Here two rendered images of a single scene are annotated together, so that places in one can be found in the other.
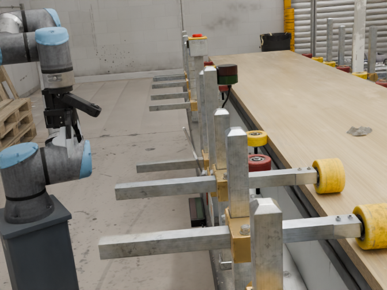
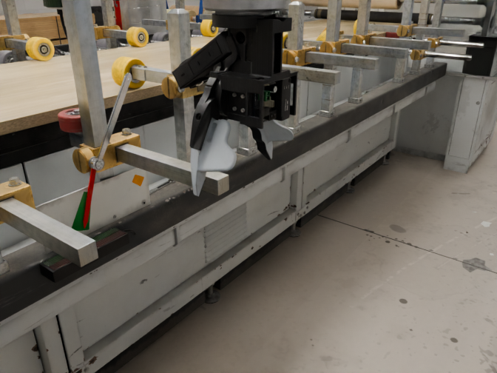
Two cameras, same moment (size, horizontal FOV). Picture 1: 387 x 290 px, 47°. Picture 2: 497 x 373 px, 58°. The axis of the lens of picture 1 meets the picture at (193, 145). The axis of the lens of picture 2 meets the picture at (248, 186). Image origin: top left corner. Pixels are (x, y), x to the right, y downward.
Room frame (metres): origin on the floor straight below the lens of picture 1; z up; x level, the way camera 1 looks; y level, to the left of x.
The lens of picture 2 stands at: (1.74, 0.71, 1.17)
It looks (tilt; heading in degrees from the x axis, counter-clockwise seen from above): 25 degrees down; 219
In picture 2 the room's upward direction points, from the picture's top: straight up
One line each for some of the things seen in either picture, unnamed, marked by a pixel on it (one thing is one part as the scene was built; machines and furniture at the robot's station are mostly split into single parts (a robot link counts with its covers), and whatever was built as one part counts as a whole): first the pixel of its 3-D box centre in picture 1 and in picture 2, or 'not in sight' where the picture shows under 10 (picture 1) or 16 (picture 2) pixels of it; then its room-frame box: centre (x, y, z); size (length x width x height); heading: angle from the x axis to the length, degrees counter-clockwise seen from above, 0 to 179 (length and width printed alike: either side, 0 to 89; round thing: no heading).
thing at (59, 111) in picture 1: (60, 107); (249, 69); (1.33, 0.39, 1.08); 0.09 x 0.08 x 0.12; 91
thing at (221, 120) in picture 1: (226, 203); (184, 115); (1.01, -0.07, 0.87); 0.04 x 0.04 x 0.48; 2
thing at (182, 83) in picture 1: (184, 84); not in sight; (2.96, 0.03, 0.84); 0.44 x 0.03 x 0.04; 92
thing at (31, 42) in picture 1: (48, 45); not in sight; (1.43, 0.43, 1.25); 0.12 x 0.12 x 0.09; 19
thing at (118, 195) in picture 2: (209, 202); (100, 205); (1.29, -0.04, 0.75); 0.26 x 0.01 x 0.10; 2
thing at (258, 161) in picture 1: (257, 175); (80, 135); (1.22, -0.18, 0.85); 0.08 x 0.08 x 0.11
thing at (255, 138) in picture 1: (255, 148); not in sight; (1.47, -0.21, 0.85); 0.08 x 0.08 x 0.11
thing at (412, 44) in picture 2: not in sight; (382, 41); (-0.04, -0.03, 0.95); 0.37 x 0.03 x 0.03; 92
